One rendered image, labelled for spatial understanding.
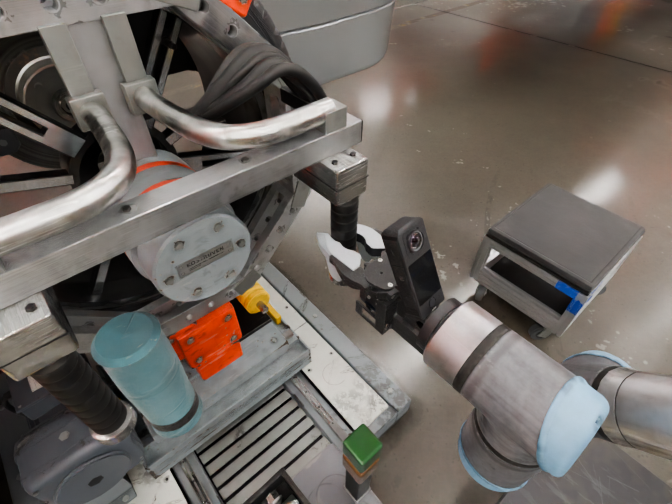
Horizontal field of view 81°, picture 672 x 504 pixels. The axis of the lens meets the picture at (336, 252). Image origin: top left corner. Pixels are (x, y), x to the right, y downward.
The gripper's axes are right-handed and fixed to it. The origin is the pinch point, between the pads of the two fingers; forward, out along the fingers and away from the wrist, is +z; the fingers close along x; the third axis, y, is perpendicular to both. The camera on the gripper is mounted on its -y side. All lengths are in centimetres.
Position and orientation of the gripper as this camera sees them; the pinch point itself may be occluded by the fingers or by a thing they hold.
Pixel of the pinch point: (333, 229)
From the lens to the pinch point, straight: 55.5
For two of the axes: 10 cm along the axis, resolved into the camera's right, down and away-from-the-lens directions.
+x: 7.6, -4.6, 4.6
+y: 0.0, 7.1, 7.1
